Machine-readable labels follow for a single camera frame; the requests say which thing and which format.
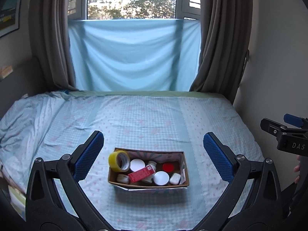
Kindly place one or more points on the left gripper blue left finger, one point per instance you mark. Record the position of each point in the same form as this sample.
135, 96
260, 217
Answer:
85, 155

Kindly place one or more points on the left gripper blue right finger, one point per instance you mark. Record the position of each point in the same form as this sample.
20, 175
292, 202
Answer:
221, 156

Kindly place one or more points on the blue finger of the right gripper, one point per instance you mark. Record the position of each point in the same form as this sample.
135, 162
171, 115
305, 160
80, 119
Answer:
271, 127
293, 120

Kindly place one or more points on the yellow tape roll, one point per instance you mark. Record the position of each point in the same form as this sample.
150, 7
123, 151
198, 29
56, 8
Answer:
119, 161

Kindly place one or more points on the black lid white jar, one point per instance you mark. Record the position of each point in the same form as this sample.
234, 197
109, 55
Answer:
123, 179

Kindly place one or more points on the red lid tin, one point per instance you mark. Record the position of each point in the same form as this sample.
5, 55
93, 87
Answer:
168, 167

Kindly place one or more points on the red carton box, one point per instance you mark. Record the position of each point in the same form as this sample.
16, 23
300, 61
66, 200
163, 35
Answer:
139, 175

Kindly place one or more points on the white pill bottle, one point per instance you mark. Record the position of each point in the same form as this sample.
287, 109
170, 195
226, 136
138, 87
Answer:
151, 166

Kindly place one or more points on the person's hand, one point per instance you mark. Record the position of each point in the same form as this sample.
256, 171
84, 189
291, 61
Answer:
297, 169

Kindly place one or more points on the cardboard box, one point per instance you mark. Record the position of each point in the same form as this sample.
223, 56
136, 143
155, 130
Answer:
156, 171

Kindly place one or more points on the checkered bed sheet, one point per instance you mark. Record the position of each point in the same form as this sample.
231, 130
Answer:
52, 124

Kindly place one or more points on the light blue hanging cloth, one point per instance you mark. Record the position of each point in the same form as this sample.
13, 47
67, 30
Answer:
134, 54

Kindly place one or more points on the right grey curtain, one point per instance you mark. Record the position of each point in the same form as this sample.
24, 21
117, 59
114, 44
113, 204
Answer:
225, 27

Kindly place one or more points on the grey curtain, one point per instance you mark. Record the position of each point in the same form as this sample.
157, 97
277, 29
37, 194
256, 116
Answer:
225, 27
49, 41

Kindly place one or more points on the left grey curtain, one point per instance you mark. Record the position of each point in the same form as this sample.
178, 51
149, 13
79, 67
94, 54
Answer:
49, 41

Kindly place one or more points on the small wall shelf item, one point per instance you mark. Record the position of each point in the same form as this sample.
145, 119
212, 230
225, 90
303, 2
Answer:
5, 71

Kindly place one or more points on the window frame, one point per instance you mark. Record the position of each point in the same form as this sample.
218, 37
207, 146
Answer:
133, 9

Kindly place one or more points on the framed wall picture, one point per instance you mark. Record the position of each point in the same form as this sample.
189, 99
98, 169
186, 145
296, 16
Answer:
10, 13

